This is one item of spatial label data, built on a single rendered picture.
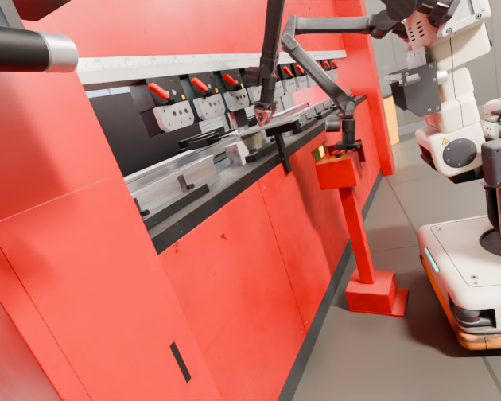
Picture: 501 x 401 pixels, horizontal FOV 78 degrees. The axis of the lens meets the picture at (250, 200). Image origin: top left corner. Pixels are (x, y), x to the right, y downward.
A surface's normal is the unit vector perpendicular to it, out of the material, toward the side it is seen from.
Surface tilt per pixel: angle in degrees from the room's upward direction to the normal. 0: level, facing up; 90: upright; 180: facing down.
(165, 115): 90
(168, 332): 90
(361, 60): 90
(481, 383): 0
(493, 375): 0
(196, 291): 90
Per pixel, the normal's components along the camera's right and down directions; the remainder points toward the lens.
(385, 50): -0.25, 0.35
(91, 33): 0.83, -0.11
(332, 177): -0.51, 0.40
